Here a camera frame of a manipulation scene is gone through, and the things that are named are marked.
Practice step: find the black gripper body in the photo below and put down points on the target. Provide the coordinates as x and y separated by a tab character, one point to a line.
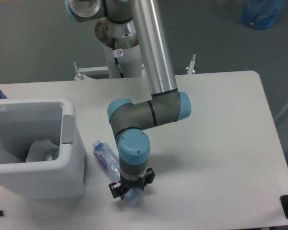
126	185

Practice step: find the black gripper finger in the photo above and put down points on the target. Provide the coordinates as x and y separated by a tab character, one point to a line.
118	190
147	179

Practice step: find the clear crushed plastic bottle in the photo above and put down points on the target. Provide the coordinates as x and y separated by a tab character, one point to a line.
110	162

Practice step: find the white plastic wrapper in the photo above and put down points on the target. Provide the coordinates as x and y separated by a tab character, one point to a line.
43	150

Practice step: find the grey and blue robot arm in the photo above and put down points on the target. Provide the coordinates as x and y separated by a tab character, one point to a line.
139	20

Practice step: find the white open trash can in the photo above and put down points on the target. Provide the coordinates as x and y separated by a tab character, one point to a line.
24	121

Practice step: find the blue plastic bag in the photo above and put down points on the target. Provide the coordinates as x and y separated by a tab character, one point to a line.
261	14

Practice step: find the white pedestal base frame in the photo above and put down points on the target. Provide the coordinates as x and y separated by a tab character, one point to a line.
103	72

